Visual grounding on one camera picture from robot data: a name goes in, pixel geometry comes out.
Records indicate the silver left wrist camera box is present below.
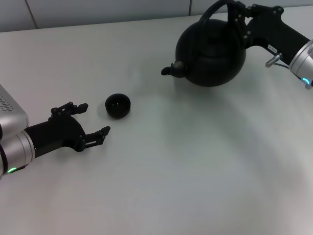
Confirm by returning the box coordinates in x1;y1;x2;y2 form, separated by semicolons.
0;84;30;133

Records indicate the silver right wrist cable plug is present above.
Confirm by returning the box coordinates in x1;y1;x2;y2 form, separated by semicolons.
265;53;291;68

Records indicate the black round teapot with handle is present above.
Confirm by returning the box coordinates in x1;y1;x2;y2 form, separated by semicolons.
160;0;247;88

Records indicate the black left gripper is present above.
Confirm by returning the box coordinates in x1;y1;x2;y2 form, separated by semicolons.
24;101;112;157

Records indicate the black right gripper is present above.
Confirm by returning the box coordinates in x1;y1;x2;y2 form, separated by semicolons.
226;0;310;66

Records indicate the small black teacup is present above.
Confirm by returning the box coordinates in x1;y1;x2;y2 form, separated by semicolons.
105;93;132;120

